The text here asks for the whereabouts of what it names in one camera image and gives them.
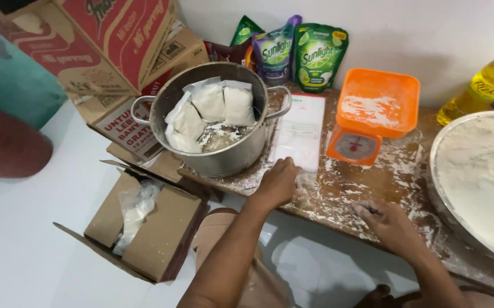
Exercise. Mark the person's right fingers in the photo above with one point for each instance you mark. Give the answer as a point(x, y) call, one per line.
point(364, 208)

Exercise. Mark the big red printed carton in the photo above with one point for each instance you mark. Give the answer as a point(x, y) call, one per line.
point(123, 38)

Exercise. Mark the green dish soap pouch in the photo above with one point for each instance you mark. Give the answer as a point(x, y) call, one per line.
point(319, 57)

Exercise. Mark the crumpled clear plastic bag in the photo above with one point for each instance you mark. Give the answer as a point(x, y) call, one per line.
point(135, 209)

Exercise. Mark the torn red printed carton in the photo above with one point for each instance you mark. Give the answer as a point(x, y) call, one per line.
point(54, 51)

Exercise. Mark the person's left fingers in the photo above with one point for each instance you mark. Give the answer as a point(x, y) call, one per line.
point(294, 177)

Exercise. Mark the person's left hand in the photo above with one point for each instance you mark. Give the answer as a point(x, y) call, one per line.
point(277, 184)

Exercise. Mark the person's beige trouser leg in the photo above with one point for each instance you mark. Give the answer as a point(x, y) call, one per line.
point(247, 282)

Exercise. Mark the orange kitchen scale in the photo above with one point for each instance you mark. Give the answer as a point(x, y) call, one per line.
point(375, 107)

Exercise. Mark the large steel basin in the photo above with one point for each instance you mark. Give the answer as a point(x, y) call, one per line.
point(437, 192)

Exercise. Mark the person's foot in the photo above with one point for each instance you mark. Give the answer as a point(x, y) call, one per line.
point(379, 297)

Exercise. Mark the yellow cooking oil bottle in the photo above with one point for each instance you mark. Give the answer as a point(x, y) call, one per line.
point(490, 90)

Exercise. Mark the purple dish soap pouch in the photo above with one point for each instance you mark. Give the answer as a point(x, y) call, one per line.
point(274, 53)

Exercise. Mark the clear bag of flour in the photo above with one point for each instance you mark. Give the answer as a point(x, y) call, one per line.
point(208, 102)
point(238, 105)
point(187, 119)
point(182, 143)

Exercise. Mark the steel cooking pot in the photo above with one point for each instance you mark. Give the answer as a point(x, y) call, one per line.
point(234, 158)

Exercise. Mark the carton with red label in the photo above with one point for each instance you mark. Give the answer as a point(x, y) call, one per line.
point(120, 128)

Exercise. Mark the teal mattress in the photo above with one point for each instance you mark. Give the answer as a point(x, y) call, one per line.
point(7, 81)

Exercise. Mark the dark brown packet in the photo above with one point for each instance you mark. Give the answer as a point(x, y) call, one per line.
point(227, 53)

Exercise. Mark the plain brown carton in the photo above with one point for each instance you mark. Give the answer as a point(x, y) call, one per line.
point(178, 51)

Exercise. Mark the small green pouch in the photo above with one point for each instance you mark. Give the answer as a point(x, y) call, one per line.
point(243, 32)

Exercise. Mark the heap of white flour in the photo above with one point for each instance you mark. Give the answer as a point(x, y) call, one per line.
point(482, 175)

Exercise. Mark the maroon cushion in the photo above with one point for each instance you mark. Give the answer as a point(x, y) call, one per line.
point(3, 143)

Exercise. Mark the stack of printed plastic bags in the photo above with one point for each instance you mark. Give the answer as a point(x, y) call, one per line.
point(300, 128)

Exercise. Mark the open brown carton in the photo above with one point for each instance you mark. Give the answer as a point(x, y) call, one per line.
point(170, 231)

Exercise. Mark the person's right hand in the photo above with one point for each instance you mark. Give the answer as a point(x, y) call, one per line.
point(390, 224)

